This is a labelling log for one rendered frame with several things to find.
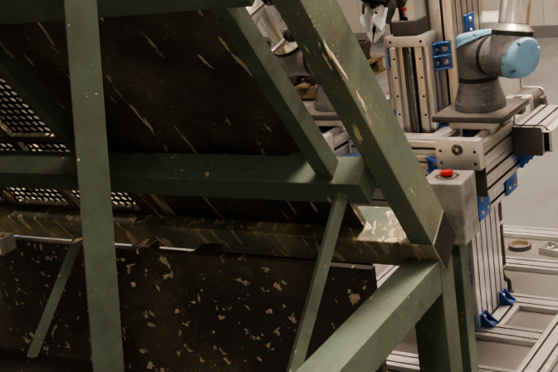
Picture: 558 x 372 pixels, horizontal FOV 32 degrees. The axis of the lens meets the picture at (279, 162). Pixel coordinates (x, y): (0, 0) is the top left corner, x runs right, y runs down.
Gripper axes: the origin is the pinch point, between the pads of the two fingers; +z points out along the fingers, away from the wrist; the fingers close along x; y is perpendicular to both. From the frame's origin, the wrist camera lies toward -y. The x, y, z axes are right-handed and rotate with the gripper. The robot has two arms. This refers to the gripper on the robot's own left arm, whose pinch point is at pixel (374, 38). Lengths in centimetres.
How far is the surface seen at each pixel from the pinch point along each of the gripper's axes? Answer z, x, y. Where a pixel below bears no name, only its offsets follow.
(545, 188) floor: -7, -61, -302
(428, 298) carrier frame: 62, 15, -17
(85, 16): 31, 22, 115
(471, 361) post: 78, 9, -61
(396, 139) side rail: 27.7, 15.9, 11.8
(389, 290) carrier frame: 62, 10, -5
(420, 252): 51, 10, -20
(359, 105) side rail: 24.5, 17.4, 32.1
